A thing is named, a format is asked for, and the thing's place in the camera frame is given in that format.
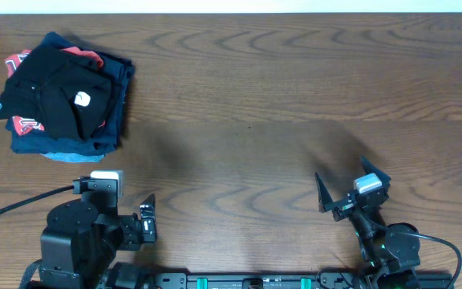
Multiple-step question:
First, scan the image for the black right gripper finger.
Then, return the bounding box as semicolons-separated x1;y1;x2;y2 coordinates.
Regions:
315;173;334;213
360;156;391;185

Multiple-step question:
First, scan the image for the black t-shirt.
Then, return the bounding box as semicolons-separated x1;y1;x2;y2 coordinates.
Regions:
0;46;112;141

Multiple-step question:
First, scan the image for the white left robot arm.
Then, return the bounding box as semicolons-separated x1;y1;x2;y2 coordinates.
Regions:
20;171;345;289

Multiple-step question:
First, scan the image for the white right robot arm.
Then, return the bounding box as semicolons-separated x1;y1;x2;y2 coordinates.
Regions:
318;157;421;288

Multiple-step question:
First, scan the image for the folded light blue garment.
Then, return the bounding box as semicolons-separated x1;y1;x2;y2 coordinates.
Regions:
43;153;105;163

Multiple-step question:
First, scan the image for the folded navy t-shirt stack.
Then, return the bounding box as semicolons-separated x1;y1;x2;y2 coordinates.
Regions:
3;32;135;156

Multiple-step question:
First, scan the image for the folded red printed t-shirt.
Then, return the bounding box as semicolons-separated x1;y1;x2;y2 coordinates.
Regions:
5;47;104;136

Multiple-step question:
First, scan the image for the black base cable loop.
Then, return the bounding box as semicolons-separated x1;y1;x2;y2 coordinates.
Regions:
317;267;356;289

